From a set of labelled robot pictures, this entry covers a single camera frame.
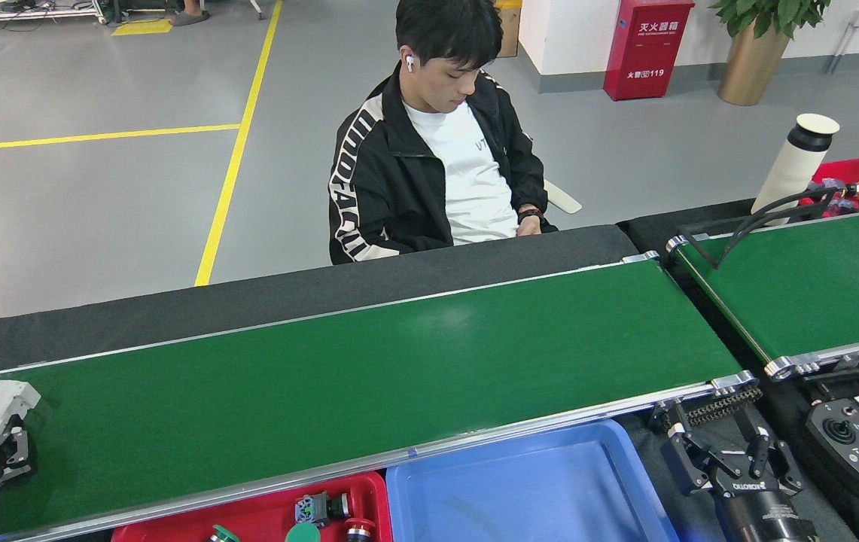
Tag silver ring push button switch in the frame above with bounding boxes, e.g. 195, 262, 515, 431
294, 491, 352, 528

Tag green feeder conveyor belt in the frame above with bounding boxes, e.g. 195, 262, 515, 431
665, 203, 859, 381

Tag blue plastic tray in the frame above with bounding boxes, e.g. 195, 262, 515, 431
385, 419, 680, 542

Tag red plastic tray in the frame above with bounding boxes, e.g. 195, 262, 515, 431
111, 471, 394, 542

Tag long green conveyor belt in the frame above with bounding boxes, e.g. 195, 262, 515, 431
0, 251, 763, 542

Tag black joystick controller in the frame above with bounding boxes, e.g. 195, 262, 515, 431
806, 380, 859, 498

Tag white bottle with black cap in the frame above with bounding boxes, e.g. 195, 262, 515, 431
751, 113, 841, 227

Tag grey chair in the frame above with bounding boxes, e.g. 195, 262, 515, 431
544, 179, 583, 215

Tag gold plant pot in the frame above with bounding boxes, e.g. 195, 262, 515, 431
717, 21, 791, 106

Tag person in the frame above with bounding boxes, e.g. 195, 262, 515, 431
327, 0, 558, 266

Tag red fire extinguisher box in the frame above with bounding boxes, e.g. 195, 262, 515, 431
603, 0, 696, 102

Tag white metal cart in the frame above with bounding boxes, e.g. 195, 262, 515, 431
0, 0, 110, 32

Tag green leafy plant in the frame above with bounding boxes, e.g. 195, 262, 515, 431
709, 0, 833, 40

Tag brown cardboard box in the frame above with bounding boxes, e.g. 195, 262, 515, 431
495, 0, 522, 59

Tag black drive chain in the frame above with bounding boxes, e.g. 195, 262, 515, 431
655, 385, 763, 430

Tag black cable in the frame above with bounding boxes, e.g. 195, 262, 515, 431
681, 184, 859, 270

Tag yellow push button switch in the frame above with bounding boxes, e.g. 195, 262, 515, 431
813, 178, 859, 215

